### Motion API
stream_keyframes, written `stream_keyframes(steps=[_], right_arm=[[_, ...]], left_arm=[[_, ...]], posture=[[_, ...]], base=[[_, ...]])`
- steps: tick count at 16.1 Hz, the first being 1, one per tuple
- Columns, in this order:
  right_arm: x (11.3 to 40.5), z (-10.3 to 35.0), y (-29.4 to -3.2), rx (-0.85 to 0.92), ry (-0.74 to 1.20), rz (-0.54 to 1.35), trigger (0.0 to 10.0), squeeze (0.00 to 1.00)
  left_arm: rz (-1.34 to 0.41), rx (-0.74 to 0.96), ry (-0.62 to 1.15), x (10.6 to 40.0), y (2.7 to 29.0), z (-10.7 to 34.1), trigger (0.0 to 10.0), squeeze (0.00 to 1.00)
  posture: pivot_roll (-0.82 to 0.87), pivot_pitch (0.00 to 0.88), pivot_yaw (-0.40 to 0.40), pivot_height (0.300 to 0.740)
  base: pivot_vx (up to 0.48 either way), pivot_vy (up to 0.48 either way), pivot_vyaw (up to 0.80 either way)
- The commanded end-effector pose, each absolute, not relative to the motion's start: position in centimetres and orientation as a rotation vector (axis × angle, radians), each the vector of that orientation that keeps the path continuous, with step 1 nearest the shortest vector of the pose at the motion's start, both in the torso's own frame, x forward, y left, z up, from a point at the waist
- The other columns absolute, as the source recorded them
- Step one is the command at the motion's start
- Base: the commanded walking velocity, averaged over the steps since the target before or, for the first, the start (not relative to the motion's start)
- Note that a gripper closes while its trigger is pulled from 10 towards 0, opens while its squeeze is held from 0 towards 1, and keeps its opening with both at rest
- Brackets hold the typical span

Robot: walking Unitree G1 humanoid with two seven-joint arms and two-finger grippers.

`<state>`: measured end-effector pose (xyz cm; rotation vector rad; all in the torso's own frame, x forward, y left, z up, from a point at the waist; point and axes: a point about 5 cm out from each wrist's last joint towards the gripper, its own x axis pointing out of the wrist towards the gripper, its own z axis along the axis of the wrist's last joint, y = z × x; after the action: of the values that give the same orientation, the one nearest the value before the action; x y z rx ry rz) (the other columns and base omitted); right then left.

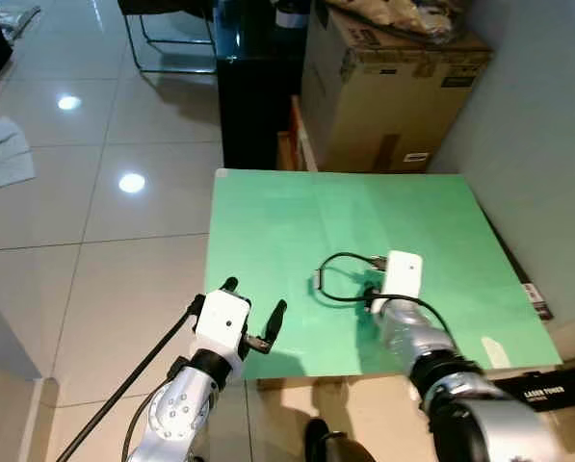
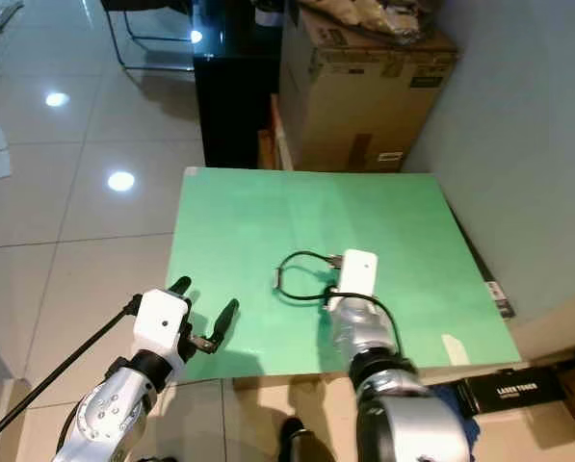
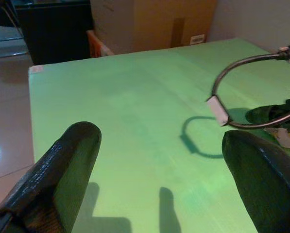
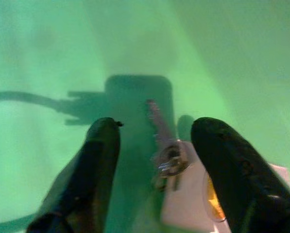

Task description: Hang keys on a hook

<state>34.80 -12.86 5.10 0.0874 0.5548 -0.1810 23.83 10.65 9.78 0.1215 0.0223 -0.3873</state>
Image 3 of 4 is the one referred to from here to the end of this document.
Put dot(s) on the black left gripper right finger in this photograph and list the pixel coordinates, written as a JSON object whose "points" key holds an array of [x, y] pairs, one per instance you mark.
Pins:
{"points": [[268, 184]]}

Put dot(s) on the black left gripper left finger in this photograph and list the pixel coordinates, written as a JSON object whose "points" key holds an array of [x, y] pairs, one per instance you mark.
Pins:
{"points": [[57, 174]]}

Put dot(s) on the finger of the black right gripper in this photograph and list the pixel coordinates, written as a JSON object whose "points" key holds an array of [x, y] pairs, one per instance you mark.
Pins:
{"points": [[261, 112]]}

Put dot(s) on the keys with white yellow fob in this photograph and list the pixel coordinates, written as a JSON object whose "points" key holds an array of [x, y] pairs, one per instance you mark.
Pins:
{"points": [[285, 138]]}

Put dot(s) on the green table mat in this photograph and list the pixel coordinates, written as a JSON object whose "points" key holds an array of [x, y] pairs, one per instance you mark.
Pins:
{"points": [[135, 109]]}

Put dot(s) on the pink sticker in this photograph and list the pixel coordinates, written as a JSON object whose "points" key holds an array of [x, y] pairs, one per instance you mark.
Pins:
{"points": [[36, 69]]}

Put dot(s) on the orange and white board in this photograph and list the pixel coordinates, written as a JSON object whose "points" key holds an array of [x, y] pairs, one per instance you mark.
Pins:
{"points": [[96, 44]]}

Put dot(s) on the large cardboard box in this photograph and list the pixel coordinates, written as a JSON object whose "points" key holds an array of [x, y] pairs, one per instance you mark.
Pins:
{"points": [[154, 21]]}

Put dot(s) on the black cabinet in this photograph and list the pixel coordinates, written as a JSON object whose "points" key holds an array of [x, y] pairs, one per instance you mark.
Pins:
{"points": [[55, 31]]}

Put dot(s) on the glass side table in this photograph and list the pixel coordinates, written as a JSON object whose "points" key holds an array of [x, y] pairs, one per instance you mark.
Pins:
{"points": [[4, 40]]}

